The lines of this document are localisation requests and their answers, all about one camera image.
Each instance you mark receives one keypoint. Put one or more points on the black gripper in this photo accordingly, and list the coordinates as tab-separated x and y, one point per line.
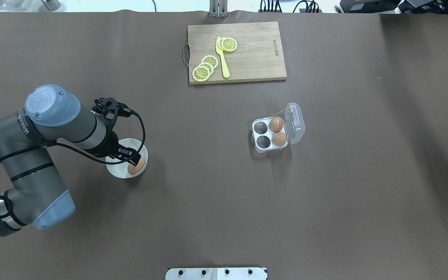
108	146

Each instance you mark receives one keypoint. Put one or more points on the brown egg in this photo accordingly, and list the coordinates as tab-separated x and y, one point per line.
276	124
135	169
279	139

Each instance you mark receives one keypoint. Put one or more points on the clear plastic egg box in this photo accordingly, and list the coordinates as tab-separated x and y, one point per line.
294	128

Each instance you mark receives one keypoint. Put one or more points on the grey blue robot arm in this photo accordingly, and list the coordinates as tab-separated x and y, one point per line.
52	116

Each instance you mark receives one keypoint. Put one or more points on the white bowl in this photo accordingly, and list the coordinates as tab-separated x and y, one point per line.
120	170

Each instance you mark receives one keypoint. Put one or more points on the lemon slice lower left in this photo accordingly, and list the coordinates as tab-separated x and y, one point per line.
200	74

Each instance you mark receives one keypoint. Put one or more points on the lemon slice middle left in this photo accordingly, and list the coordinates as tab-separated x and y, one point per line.
208	66

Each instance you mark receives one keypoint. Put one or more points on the yellow plastic knife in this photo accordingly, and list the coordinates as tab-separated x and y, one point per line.
225	70

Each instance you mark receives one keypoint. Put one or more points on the lemon slice upper left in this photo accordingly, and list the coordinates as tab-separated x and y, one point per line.
212	60

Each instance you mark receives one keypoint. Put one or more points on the white metal mounting plate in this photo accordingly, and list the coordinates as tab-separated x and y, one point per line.
222	273

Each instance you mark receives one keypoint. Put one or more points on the lemon slice by knife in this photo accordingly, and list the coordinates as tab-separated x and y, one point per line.
228	44

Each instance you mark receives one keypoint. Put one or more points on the wooden cutting board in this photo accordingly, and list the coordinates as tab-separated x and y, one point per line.
259	56

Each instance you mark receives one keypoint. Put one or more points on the metal objects top left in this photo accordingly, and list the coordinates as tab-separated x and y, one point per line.
24	5

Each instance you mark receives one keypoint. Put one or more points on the black device at back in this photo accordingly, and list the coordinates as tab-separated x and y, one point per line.
396	6

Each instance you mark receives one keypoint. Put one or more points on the metal bracket at table edge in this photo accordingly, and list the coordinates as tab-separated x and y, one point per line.
218	9

